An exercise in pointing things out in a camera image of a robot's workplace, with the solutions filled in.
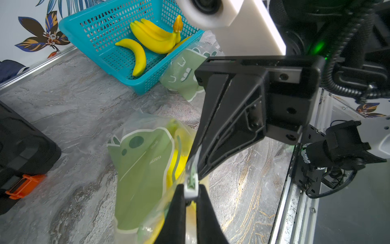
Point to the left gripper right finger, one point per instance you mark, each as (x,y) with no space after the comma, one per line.
(208,227)

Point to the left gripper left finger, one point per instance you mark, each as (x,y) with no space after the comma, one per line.
(174,228)

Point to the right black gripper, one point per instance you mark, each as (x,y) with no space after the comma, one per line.
(252,97)

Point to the yellow bananas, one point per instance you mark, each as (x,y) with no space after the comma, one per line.
(183,141)

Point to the zip-top bag green print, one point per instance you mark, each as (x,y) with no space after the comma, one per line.
(180,73)

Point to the zip-top bag with bananas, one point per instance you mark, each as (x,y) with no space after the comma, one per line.
(141,150)

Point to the yellow banana from bag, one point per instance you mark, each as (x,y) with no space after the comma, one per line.
(157,39)

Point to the yellow single banana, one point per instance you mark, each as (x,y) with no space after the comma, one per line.
(139,54)

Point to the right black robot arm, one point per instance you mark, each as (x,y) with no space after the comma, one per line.
(326,29)

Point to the black plastic tool case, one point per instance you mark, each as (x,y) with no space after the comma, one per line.
(26,156)

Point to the aluminium front rail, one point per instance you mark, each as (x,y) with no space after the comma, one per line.
(296,215)

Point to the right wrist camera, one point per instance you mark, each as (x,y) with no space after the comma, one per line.
(242,28)

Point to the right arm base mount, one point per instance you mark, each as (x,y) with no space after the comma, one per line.
(324,163)

